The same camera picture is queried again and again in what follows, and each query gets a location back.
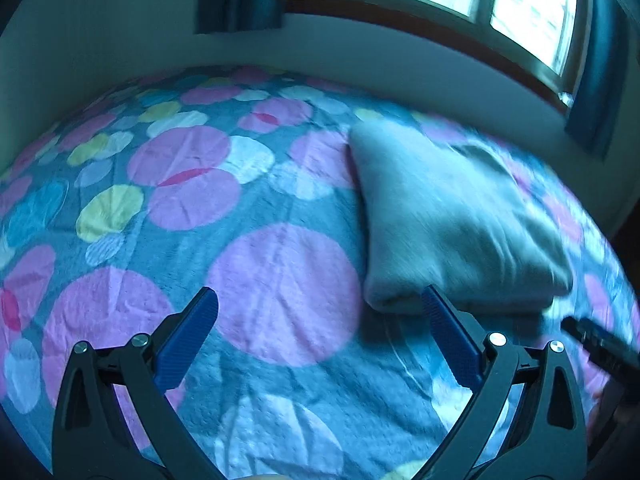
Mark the grey garment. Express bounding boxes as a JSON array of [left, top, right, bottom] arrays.
[[348, 120, 574, 314]]

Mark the floral circle-pattern bed cover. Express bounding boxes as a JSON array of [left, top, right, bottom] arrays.
[[1, 66, 639, 479]]

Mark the bright window with frame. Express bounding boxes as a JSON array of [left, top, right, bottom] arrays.
[[288, 0, 591, 112]]

